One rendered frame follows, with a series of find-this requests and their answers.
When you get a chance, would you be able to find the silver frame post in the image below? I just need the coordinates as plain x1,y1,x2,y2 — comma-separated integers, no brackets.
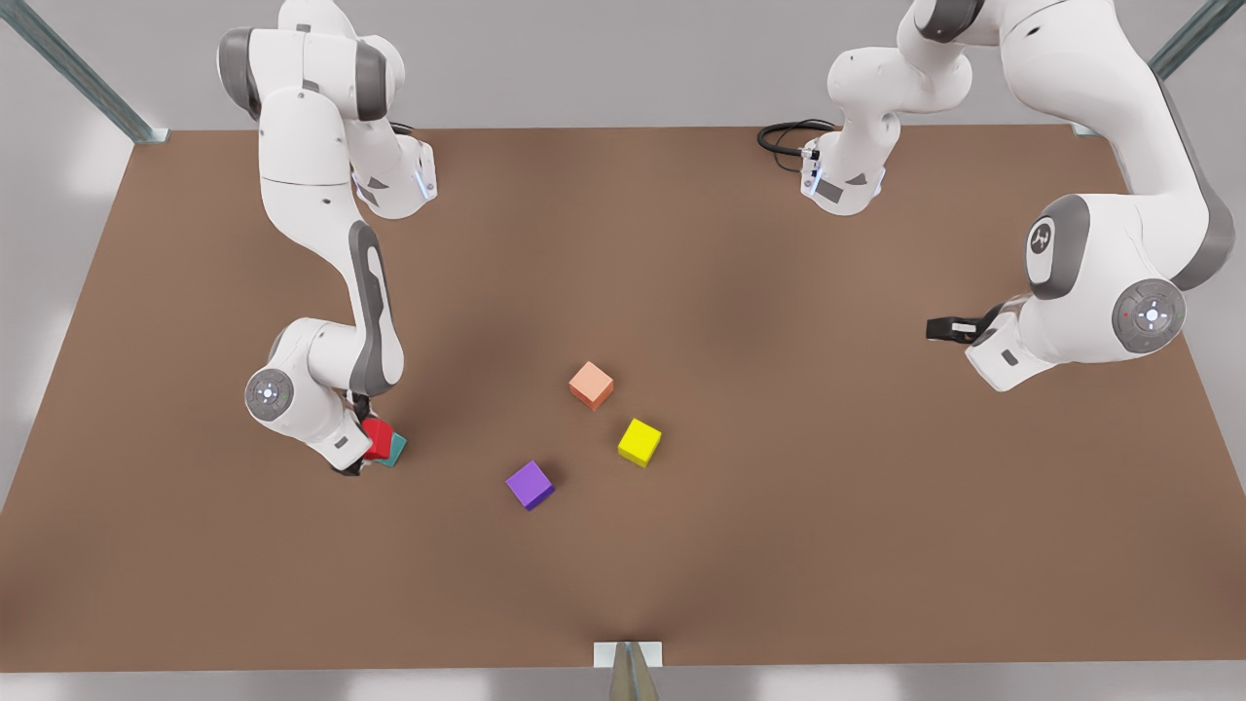
593,640,664,701
1071,0,1246,138
0,0,169,146

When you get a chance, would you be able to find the yellow wooden cube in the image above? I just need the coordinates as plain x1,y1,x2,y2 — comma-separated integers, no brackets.
617,418,664,469

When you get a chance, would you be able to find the purple wooden cube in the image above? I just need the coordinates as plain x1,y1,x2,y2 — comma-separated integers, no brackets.
504,460,557,512

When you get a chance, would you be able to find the orange wooden cube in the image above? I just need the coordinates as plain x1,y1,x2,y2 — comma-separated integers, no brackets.
568,361,616,413

